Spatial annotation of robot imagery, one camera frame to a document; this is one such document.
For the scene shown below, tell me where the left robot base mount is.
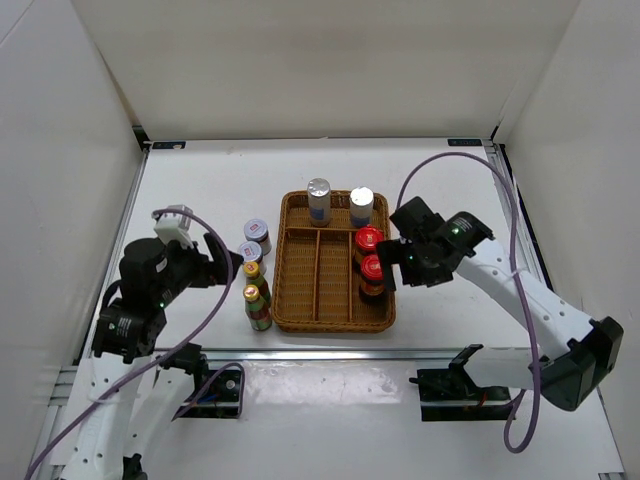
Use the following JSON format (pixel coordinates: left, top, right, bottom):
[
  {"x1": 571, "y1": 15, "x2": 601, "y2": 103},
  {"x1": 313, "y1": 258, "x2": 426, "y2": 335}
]
[{"x1": 173, "y1": 357, "x2": 246, "y2": 420}]

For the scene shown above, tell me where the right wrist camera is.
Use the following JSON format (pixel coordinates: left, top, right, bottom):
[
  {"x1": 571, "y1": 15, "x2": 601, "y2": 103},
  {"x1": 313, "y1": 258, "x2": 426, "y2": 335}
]
[{"x1": 390, "y1": 196, "x2": 445, "y2": 242}]

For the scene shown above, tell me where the red-lid sauce jar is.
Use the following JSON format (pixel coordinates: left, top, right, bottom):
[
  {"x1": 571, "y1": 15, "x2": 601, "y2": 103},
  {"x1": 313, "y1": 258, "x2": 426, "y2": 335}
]
[
  {"x1": 353, "y1": 225, "x2": 384, "y2": 267},
  {"x1": 359, "y1": 254, "x2": 387, "y2": 304}
]

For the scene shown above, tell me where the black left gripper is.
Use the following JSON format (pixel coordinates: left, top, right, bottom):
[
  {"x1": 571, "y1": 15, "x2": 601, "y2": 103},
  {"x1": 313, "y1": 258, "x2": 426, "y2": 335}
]
[{"x1": 152, "y1": 232, "x2": 242, "y2": 306}]

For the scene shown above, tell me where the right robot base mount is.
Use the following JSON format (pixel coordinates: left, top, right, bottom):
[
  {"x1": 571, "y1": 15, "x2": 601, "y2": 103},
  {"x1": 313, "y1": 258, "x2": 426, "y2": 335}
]
[{"x1": 409, "y1": 365, "x2": 514, "y2": 422}]

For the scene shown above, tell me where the far grey-lid spice jar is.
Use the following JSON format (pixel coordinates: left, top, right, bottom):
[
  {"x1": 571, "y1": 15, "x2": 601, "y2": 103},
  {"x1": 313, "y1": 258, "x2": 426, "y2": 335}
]
[{"x1": 243, "y1": 218, "x2": 272, "y2": 256}]

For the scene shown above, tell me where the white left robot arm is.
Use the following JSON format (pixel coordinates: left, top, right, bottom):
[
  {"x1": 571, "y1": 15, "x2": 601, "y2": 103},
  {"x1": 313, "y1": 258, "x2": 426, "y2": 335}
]
[{"x1": 61, "y1": 233, "x2": 246, "y2": 479}]

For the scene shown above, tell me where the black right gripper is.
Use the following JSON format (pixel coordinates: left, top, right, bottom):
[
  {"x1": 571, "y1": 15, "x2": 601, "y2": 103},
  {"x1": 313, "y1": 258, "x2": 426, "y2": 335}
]
[{"x1": 375, "y1": 238, "x2": 453, "y2": 296}]

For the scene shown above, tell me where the yellow-cap sauce bottle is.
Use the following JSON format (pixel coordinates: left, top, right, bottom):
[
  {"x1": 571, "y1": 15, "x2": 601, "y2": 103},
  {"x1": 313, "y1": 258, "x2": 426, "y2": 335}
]
[
  {"x1": 243, "y1": 284, "x2": 272, "y2": 331},
  {"x1": 243, "y1": 261, "x2": 271, "y2": 304}
]

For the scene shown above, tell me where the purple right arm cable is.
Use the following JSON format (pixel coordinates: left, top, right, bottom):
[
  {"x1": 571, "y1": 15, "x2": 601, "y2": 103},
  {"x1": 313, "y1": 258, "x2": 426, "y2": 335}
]
[{"x1": 397, "y1": 152, "x2": 544, "y2": 454}]

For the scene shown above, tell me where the brown wicker divided tray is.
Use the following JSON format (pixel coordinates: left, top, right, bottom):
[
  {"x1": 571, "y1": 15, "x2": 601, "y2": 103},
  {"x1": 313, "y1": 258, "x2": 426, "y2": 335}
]
[{"x1": 271, "y1": 190, "x2": 396, "y2": 334}]

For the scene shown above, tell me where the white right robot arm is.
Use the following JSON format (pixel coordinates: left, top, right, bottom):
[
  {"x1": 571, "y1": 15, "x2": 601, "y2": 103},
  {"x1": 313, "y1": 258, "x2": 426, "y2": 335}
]
[{"x1": 391, "y1": 205, "x2": 624, "y2": 411}]

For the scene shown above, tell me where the grey-lid spice jar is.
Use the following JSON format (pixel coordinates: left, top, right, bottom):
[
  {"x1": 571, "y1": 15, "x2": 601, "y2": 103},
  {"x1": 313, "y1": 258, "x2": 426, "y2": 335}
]
[
  {"x1": 243, "y1": 218, "x2": 272, "y2": 256},
  {"x1": 238, "y1": 241, "x2": 266, "y2": 273}
]

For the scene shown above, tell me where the near grey-lid spice jar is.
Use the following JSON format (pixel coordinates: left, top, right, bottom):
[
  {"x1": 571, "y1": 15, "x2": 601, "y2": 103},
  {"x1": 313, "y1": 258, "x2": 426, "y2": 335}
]
[{"x1": 238, "y1": 241, "x2": 266, "y2": 273}]

